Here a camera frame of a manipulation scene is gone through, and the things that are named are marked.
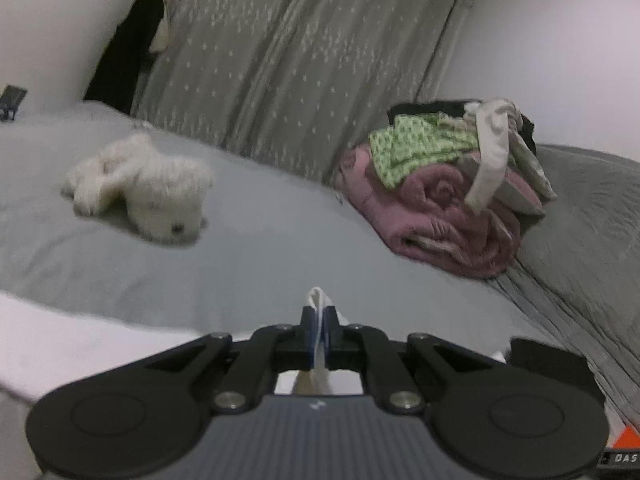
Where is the green patterned cloth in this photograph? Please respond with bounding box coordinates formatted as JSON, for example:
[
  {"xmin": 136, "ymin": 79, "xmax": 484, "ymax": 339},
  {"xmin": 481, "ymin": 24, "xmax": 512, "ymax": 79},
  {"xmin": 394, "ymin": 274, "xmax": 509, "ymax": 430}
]
[{"xmin": 369, "ymin": 112, "xmax": 478, "ymax": 191}]

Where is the black folded garment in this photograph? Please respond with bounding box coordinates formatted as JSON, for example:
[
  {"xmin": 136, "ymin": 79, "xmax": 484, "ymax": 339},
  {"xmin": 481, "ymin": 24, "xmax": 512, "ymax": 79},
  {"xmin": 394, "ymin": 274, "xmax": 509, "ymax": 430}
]
[{"xmin": 507, "ymin": 337, "xmax": 606, "ymax": 406}]

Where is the black coat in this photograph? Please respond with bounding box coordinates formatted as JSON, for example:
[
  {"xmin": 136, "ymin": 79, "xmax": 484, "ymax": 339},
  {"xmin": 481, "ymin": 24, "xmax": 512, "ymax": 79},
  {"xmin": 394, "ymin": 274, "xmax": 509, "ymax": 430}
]
[{"xmin": 84, "ymin": 0, "xmax": 166, "ymax": 116}]

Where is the orange booklet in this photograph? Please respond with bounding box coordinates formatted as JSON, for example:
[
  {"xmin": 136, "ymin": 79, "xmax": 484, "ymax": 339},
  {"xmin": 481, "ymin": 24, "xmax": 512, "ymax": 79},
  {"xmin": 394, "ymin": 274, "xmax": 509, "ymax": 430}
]
[{"xmin": 611, "ymin": 427, "xmax": 640, "ymax": 453}]

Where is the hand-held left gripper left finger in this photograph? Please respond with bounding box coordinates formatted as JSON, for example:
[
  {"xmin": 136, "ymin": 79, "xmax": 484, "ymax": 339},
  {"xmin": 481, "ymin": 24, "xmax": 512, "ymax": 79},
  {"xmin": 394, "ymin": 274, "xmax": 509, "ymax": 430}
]
[{"xmin": 145, "ymin": 305, "xmax": 321, "ymax": 415}]

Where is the grey star curtain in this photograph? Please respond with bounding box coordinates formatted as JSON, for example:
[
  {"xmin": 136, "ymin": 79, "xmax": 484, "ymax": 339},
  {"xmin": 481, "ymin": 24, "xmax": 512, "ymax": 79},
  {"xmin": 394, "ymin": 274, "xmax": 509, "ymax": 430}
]
[{"xmin": 131, "ymin": 0, "xmax": 468, "ymax": 188}]

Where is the pale yellow cloth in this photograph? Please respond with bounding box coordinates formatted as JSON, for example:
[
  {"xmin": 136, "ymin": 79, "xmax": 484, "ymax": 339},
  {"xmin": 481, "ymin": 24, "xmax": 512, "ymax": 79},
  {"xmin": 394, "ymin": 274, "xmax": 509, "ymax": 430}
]
[{"xmin": 149, "ymin": 0, "xmax": 176, "ymax": 53}]

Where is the small screen device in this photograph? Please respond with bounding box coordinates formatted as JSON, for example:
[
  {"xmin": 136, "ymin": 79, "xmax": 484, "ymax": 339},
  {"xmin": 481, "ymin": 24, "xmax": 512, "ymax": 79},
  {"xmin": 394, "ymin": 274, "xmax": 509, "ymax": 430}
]
[{"xmin": 0, "ymin": 85, "xmax": 28, "ymax": 122}]

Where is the cream garment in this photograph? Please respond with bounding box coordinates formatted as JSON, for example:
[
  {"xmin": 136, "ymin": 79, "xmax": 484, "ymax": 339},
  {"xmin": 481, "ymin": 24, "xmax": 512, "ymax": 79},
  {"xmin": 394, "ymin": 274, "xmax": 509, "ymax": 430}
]
[{"xmin": 464, "ymin": 100, "xmax": 518, "ymax": 213}]

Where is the grey quilted blanket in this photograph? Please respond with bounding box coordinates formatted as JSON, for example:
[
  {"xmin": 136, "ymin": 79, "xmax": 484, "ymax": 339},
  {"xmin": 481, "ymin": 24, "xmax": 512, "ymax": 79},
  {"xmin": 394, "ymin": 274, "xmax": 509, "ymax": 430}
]
[{"xmin": 487, "ymin": 144, "xmax": 640, "ymax": 426}]

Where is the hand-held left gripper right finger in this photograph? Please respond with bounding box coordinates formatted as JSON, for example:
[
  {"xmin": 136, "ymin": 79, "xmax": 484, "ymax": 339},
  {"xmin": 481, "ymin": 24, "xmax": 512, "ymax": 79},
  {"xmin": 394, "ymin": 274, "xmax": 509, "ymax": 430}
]
[{"xmin": 322, "ymin": 305, "xmax": 493, "ymax": 415}]

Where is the white printed sweatshirt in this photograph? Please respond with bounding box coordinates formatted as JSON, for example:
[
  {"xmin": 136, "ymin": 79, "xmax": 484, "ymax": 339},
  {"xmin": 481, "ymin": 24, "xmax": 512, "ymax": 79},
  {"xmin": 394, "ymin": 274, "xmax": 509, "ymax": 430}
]
[{"xmin": 0, "ymin": 286, "xmax": 511, "ymax": 403}]

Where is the white patterned pillow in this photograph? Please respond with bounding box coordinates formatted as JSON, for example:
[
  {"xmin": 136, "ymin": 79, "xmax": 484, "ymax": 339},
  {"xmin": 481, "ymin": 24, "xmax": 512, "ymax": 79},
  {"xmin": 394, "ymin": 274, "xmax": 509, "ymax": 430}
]
[{"xmin": 510, "ymin": 125, "xmax": 558, "ymax": 203}]

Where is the white plush dog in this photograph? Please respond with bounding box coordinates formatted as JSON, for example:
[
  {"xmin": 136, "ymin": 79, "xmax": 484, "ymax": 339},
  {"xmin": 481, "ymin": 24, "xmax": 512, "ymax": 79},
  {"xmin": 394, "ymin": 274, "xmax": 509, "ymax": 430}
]
[{"xmin": 61, "ymin": 132, "xmax": 215, "ymax": 246}]

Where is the pink rolled quilt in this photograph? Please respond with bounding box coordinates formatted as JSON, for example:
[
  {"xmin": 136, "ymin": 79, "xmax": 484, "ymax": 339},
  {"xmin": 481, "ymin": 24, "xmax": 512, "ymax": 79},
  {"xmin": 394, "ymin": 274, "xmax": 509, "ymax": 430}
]
[{"xmin": 337, "ymin": 144, "xmax": 523, "ymax": 281}]

